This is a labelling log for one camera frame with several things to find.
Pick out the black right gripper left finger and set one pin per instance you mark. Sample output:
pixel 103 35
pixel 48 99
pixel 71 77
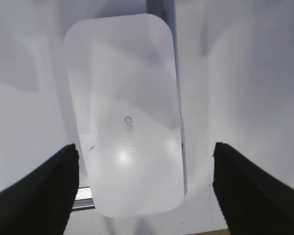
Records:
pixel 42 201

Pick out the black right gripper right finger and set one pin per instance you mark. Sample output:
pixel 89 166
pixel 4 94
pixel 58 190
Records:
pixel 252 201

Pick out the white board with aluminium frame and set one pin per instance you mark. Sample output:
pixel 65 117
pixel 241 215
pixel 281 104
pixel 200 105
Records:
pixel 36 110

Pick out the white rectangular board eraser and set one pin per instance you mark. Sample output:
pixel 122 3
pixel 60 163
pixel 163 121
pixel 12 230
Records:
pixel 122 77

